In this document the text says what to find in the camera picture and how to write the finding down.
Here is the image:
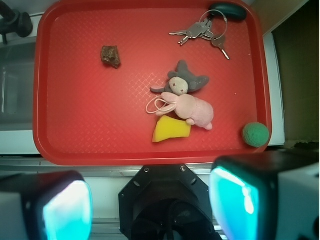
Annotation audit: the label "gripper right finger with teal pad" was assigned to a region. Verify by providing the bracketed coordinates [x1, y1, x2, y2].
[209, 150, 320, 240]

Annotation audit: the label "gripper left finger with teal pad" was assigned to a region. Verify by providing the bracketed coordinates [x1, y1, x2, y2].
[0, 170, 93, 240]

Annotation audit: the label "brown rock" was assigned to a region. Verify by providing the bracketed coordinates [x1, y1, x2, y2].
[100, 46, 121, 69]

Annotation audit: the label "green foam ball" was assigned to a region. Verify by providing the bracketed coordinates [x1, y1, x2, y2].
[242, 122, 270, 148]

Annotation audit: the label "yellow sponge wedge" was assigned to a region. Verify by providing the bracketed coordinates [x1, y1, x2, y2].
[152, 115, 192, 143]

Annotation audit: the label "pink and grey plush toy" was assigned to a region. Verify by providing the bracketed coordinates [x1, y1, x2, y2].
[145, 60, 214, 131]

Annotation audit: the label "red plastic tray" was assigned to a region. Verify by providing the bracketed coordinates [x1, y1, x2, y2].
[33, 0, 272, 166]

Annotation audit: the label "black key fob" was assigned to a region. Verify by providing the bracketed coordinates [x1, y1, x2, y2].
[208, 2, 247, 21]

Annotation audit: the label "black clamp knob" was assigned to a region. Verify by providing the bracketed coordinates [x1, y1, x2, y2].
[0, 0, 33, 45]

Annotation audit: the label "black octagonal mount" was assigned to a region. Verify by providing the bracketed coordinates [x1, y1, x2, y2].
[118, 164, 222, 240]

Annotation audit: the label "silver keys on ring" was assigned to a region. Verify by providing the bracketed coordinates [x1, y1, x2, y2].
[169, 9, 231, 60]

